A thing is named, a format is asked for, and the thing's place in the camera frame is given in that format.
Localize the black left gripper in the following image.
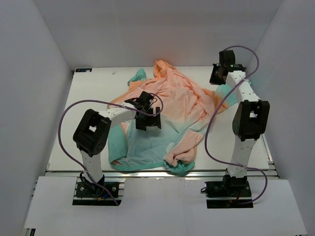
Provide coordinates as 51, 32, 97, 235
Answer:
136, 107, 160, 131

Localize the orange and teal jacket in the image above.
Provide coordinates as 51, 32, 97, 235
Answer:
107, 59, 229, 173

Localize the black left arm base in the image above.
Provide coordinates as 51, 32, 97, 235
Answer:
72, 173, 124, 207

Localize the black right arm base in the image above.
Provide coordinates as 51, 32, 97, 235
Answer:
200, 175, 253, 209

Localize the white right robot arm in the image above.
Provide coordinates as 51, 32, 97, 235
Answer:
210, 49, 270, 180

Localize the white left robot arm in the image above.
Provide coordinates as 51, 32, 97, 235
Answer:
73, 91, 164, 196

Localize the blue left table label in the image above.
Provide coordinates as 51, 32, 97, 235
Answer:
75, 68, 92, 73

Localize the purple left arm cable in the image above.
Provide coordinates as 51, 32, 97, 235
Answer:
58, 92, 164, 206

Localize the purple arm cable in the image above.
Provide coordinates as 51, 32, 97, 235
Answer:
58, 92, 164, 206
203, 45, 269, 205

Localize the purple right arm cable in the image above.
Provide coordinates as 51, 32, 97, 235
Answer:
203, 45, 269, 205

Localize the aluminium table edge rail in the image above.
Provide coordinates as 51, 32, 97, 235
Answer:
45, 169, 279, 180

